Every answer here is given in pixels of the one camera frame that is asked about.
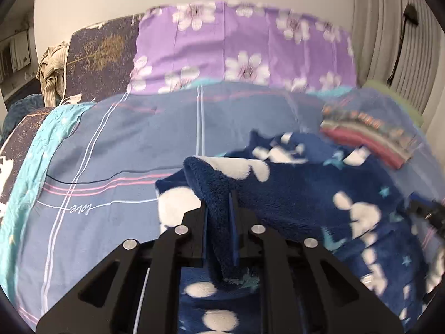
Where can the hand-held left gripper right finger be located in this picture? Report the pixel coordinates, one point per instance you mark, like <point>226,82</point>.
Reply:
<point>232,229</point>

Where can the dark navy tree-print pillow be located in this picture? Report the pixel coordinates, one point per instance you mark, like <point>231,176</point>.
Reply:
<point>100,55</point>

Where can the teal bed sheet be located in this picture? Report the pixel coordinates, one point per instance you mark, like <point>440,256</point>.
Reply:
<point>34,160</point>

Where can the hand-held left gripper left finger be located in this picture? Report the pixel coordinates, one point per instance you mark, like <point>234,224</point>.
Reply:
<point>194,238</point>

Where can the beige striped cloth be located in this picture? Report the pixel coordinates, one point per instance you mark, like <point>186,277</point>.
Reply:
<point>52,69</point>

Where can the white pleated curtain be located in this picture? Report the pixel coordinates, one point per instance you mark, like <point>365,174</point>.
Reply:
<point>417,59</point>

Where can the folded pink garment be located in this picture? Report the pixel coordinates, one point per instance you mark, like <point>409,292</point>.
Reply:
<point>365,144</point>

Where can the purple floral pillow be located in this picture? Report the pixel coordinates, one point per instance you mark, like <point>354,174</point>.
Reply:
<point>215,48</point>

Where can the dark teal textured blanket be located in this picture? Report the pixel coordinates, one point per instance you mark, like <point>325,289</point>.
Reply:
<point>21,111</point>

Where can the folded teal floral garment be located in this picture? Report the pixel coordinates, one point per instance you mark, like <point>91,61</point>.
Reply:
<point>368,121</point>

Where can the blue striped quilt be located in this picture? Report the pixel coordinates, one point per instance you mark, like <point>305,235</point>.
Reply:
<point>139,139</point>

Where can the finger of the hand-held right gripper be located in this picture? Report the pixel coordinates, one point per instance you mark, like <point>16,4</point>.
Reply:
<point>426,214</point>

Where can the blue fleece garment white clouds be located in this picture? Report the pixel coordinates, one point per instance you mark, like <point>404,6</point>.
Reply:
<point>295,188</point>

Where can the dark navy printed sheet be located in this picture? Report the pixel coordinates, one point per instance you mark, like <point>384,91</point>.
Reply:
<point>21,135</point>

